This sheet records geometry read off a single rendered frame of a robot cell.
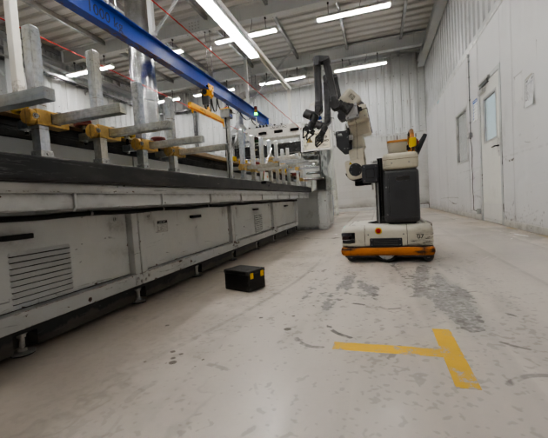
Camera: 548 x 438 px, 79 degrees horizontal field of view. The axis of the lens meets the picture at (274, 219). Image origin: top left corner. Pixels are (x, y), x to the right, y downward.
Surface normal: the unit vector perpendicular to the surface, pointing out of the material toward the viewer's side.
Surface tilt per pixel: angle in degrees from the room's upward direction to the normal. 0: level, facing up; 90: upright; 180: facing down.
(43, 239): 90
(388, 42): 90
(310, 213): 90
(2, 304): 90
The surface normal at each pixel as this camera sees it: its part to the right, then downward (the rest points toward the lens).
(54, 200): 0.95, -0.04
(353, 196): -0.29, 0.07
